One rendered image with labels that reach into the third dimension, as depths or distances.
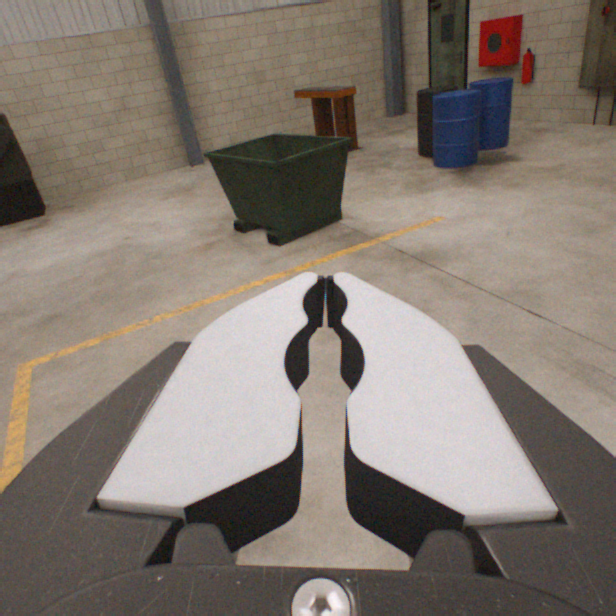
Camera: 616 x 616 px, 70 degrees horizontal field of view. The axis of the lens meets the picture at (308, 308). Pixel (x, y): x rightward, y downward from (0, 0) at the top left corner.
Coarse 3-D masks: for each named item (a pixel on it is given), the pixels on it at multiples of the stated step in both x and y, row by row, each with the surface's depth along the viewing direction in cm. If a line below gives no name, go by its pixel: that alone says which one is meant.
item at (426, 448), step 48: (336, 288) 12; (384, 336) 9; (432, 336) 9; (384, 384) 8; (432, 384) 8; (480, 384) 8; (384, 432) 7; (432, 432) 7; (480, 432) 7; (384, 480) 6; (432, 480) 6; (480, 480) 6; (528, 480) 6; (384, 528) 7; (432, 528) 6
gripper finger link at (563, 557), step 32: (480, 352) 9; (512, 384) 8; (512, 416) 7; (544, 416) 7; (544, 448) 7; (576, 448) 7; (544, 480) 6; (576, 480) 6; (608, 480) 6; (576, 512) 6; (608, 512) 6; (480, 544) 6; (512, 544) 5; (544, 544) 5; (576, 544) 5; (608, 544) 5; (512, 576) 5; (544, 576) 5; (576, 576) 5; (608, 576) 5; (608, 608) 5
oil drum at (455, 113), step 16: (448, 96) 546; (464, 96) 541; (480, 96) 559; (448, 112) 554; (464, 112) 550; (448, 128) 564; (464, 128) 559; (448, 144) 573; (464, 144) 569; (448, 160) 583; (464, 160) 579
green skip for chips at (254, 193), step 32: (224, 160) 451; (256, 160) 399; (288, 160) 387; (320, 160) 415; (224, 192) 492; (256, 192) 436; (288, 192) 408; (320, 192) 435; (256, 224) 495; (288, 224) 428; (320, 224) 465
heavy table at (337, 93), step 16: (304, 96) 817; (320, 96) 767; (336, 96) 724; (352, 96) 742; (320, 112) 809; (336, 112) 745; (352, 112) 753; (320, 128) 821; (336, 128) 762; (352, 128) 765; (352, 144) 777
